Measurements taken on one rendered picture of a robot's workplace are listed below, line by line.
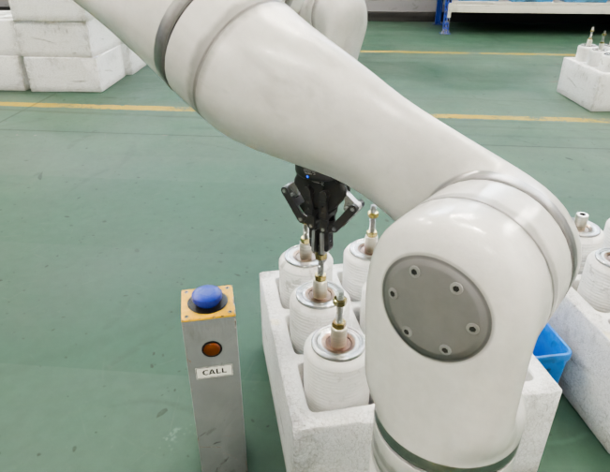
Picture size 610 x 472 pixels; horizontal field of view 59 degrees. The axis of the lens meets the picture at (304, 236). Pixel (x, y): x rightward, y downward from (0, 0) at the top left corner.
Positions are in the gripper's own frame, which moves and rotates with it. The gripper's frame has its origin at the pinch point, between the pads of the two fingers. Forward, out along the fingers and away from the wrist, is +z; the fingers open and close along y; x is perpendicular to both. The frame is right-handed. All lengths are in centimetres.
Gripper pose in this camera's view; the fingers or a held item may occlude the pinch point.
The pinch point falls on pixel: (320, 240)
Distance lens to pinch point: 80.4
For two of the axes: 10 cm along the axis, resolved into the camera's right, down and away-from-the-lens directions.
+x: 5.5, -4.1, 7.3
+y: 8.4, 2.6, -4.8
